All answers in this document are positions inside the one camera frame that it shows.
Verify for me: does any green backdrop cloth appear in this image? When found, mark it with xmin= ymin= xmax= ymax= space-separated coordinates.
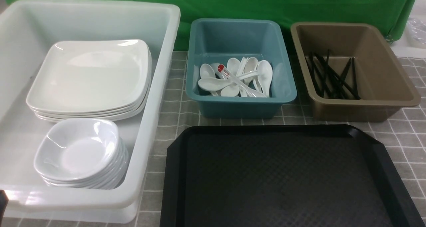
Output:
xmin=6 ymin=0 xmax=415 ymax=51

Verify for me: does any white spoon far right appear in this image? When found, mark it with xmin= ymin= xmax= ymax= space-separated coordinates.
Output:
xmin=256 ymin=60 xmax=273 ymax=98

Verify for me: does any white spoon far left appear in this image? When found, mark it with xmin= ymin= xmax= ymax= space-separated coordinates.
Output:
xmin=198 ymin=64 xmax=219 ymax=97

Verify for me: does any black chopsticks pile in bin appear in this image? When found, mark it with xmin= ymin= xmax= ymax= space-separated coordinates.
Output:
xmin=305 ymin=50 xmax=361 ymax=100

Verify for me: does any white bowl tray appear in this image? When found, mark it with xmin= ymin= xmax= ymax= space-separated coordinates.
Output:
xmin=33 ymin=118 xmax=120 ymax=181

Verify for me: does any brown plastic bin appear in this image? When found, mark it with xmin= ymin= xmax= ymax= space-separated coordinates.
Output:
xmin=291 ymin=22 xmax=421 ymax=122

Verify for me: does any teal plastic bin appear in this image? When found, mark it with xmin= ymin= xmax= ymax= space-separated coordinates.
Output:
xmin=186 ymin=19 xmax=297 ymax=119

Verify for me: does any large white plastic tub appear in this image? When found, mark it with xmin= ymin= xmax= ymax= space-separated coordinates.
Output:
xmin=0 ymin=0 xmax=181 ymax=224

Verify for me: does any stack of white plates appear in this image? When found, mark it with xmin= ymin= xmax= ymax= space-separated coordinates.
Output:
xmin=28 ymin=58 xmax=152 ymax=122

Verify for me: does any white spoon lying across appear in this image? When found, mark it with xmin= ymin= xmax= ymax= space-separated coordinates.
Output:
xmin=198 ymin=71 xmax=260 ymax=92

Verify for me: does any large white rectangular plate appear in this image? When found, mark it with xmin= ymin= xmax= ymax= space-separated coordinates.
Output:
xmin=26 ymin=39 xmax=151 ymax=114

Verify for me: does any stack of white bowls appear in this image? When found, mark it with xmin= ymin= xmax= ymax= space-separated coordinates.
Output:
xmin=41 ymin=138 xmax=129 ymax=190

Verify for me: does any black serving tray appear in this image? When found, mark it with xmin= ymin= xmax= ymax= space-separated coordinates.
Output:
xmin=160 ymin=125 xmax=425 ymax=227

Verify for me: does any white spoon red handle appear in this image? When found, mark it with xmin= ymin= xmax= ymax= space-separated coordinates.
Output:
xmin=217 ymin=64 xmax=266 ymax=98

